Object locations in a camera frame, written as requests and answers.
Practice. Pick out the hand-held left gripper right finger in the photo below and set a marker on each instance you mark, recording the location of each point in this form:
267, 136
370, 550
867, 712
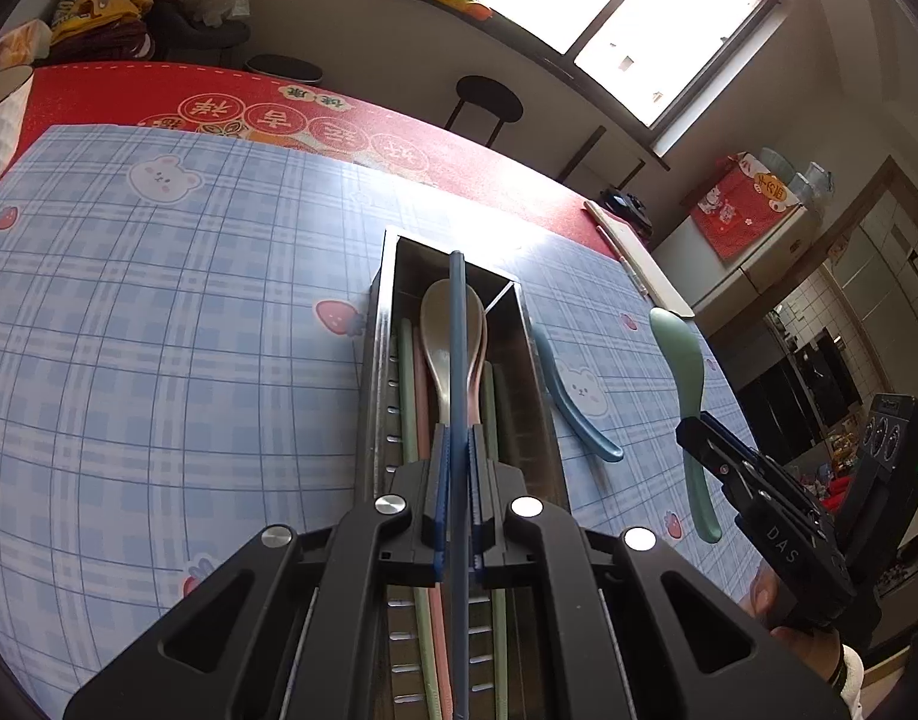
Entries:
474, 495

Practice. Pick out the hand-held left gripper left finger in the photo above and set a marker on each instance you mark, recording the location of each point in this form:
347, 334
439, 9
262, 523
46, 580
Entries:
440, 495

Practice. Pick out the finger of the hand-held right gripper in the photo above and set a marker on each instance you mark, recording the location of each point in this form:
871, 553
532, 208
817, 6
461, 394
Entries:
733, 442
703, 454

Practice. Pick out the pink chopstick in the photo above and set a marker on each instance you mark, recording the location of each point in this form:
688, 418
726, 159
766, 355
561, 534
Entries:
423, 420

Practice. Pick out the metal utensil tray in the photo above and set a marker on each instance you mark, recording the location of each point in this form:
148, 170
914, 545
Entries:
519, 405

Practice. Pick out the green spoon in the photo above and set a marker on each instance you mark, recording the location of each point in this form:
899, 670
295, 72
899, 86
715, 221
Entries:
680, 352

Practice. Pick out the pink spoon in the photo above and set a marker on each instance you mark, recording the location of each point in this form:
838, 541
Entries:
480, 367

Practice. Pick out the blue chopstick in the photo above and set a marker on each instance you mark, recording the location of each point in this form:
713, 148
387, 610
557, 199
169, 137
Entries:
459, 360

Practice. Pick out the blue spoon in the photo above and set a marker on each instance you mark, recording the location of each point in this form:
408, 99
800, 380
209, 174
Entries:
564, 390

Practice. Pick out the beige spoon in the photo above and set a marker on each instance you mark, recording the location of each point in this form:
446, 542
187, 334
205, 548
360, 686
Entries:
436, 345

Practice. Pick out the person's right hand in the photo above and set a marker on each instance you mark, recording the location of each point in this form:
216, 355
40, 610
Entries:
766, 589

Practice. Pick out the black oven stove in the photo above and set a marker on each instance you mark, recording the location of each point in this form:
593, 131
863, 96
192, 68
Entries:
796, 397

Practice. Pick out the white fridge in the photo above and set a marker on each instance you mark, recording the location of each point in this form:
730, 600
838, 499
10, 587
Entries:
729, 285

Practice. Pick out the beige notebook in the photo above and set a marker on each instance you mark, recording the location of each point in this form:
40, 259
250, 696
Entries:
646, 270

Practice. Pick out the grey pen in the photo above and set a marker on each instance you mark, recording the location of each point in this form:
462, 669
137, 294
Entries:
624, 259

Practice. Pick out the red printed cloth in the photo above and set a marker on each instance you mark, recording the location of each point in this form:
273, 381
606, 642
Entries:
736, 210

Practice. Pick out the black pressure cooker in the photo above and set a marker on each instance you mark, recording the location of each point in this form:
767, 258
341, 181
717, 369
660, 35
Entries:
628, 210

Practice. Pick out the clear storage container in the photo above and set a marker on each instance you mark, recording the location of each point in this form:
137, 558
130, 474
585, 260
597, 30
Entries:
813, 180

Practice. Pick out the green bowl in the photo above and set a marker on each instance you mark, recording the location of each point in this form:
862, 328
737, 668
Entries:
774, 161

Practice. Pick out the wooden rack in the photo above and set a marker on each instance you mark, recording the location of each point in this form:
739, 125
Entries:
579, 157

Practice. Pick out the black round chair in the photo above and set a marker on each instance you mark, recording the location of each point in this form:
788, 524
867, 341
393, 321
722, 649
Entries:
489, 97

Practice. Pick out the dark window sill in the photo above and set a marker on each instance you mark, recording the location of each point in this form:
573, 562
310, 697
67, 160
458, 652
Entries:
534, 41

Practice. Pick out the black round bin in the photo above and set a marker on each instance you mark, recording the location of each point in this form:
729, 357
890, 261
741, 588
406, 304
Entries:
286, 69

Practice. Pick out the red printed tablecloth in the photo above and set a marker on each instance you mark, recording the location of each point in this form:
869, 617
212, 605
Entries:
129, 90

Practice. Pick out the dark clothes pile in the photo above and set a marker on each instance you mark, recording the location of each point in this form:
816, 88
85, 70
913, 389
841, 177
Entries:
174, 37

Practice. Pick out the white textured cup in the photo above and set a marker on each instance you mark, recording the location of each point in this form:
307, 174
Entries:
1, 127

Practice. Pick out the yellow garment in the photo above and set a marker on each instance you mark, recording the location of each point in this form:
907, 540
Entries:
99, 0

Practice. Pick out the orange snack packet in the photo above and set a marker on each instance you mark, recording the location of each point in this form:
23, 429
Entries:
13, 49

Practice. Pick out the wooden door frame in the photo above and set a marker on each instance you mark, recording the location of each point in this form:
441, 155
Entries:
841, 202

